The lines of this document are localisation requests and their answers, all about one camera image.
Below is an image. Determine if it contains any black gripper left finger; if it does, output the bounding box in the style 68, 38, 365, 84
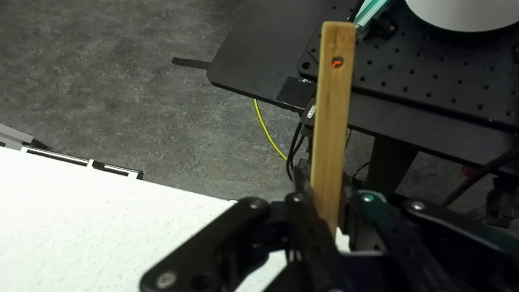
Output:
140, 189, 351, 292

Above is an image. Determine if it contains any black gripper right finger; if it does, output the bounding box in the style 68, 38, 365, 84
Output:
351, 188, 519, 292

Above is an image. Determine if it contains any wooden spoon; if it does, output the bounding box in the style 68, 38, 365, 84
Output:
310, 21, 359, 235

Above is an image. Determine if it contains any black perforated robot table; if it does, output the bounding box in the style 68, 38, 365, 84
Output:
208, 0, 519, 201

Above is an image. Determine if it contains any yellow floor cable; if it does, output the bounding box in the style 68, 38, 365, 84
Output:
252, 97, 289, 162

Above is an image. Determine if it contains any silver drawer handle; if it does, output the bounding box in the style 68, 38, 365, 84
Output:
21, 144, 91, 168
91, 159, 146, 181

